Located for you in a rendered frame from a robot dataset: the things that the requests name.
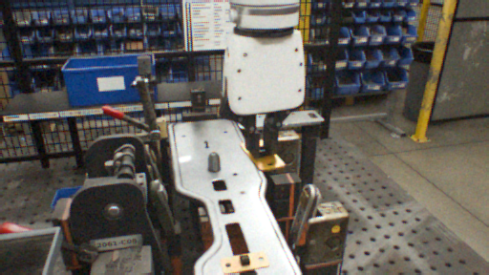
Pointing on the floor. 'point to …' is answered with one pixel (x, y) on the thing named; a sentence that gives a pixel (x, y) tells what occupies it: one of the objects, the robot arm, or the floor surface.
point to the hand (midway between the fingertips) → (261, 139)
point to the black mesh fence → (140, 53)
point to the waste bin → (417, 77)
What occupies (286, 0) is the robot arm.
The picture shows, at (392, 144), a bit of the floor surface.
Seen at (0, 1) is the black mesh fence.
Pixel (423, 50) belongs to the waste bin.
